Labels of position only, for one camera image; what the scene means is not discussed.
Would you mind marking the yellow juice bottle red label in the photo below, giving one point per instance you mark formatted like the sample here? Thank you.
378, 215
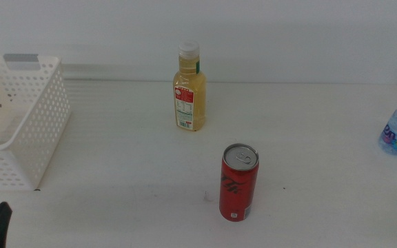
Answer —
198, 103

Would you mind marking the red soda can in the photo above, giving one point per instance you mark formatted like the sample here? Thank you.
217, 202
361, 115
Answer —
238, 193

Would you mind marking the white perforated plastic basket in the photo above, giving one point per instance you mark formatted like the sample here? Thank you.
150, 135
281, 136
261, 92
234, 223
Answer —
34, 172

